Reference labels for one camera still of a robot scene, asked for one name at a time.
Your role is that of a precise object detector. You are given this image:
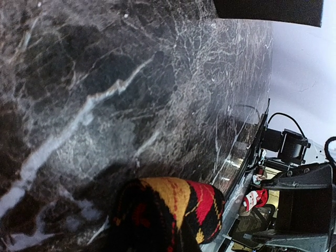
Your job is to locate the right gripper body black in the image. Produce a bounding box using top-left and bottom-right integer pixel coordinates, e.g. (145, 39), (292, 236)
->
(259, 163), (335, 251)

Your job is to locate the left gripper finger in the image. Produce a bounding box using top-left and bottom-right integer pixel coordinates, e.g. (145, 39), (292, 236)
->
(173, 223), (201, 252)

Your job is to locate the red orange argyle sock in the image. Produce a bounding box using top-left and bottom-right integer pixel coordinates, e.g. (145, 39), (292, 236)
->
(103, 177), (226, 251)

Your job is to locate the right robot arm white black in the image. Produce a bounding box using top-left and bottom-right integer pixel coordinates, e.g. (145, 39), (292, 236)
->
(252, 128), (335, 251)

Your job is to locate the black display case box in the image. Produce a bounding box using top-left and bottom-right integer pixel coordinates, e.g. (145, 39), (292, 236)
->
(214, 0), (324, 27)

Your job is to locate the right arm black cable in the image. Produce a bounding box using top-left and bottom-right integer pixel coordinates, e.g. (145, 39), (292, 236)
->
(324, 136), (336, 163)

